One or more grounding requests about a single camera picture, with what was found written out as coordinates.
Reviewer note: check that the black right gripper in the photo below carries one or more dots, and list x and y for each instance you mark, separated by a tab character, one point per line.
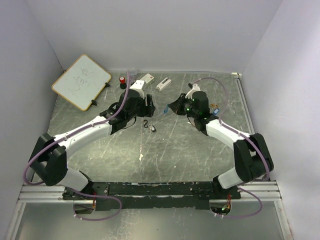
176	106

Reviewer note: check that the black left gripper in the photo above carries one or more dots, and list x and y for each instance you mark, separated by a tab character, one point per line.
148	112

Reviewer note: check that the black carabiner keyring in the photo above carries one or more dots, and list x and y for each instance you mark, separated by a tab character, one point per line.
145	124

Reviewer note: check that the light blue key tag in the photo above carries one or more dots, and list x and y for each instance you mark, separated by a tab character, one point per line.
216	111

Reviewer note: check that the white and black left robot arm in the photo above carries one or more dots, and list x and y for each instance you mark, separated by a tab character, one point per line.
49	159

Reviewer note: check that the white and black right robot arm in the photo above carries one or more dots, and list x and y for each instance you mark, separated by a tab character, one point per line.
252	158

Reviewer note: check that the white rectangular device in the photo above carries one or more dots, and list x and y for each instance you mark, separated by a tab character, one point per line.
163	84

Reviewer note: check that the white and red cardboard box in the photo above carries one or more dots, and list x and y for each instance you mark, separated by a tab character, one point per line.
148	79

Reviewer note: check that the red and black stamp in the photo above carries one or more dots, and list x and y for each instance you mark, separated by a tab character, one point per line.
123	83

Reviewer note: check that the clear plastic cup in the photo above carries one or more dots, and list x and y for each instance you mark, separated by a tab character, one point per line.
133	74

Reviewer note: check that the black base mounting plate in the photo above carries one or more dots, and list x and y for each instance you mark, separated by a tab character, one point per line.
149	195

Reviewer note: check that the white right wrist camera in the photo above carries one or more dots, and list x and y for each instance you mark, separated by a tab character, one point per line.
195	88

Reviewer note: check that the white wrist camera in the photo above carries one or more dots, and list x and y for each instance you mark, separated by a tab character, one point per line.
195	88
139	86

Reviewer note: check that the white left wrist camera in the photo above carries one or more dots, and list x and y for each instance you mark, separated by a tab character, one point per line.
139	86

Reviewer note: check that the white board with wooden frame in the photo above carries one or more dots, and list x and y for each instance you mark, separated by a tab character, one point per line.
82	82

